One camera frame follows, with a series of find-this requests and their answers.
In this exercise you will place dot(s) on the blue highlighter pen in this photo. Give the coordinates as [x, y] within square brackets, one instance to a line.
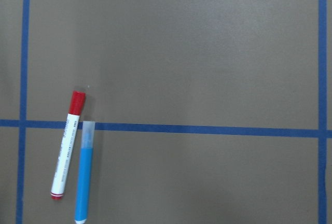
[84, 172]

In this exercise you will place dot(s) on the red white marker pen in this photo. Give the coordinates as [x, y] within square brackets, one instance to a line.
[67, 144]

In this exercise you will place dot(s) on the brown paper table cover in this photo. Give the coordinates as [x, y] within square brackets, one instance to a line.
[206, 111]

